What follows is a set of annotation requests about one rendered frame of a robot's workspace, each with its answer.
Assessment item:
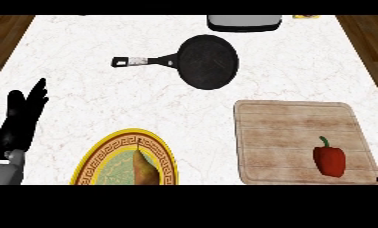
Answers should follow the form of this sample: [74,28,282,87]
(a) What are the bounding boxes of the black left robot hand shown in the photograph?
[0,77,50,160]

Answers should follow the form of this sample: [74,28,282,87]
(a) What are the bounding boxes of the black frying pan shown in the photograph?
[110,34,240,91]

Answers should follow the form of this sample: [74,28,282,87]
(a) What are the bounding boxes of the wooden cutting board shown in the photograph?
[232,99,378,186]

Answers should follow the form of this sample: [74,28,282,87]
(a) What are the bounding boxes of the red bell pepper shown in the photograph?
[311,135,347,178]

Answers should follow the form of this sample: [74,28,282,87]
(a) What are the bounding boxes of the yellow patterned plate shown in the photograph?
[69,128,180,186]

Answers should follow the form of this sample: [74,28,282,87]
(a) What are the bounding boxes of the brown pear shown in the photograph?
[131,138,161,186]

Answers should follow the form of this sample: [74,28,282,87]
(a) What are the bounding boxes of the grey and black appliance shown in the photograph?
[205,14,283,33]

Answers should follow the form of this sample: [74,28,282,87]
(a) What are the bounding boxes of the small yellow object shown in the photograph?
[292,14,322,20]

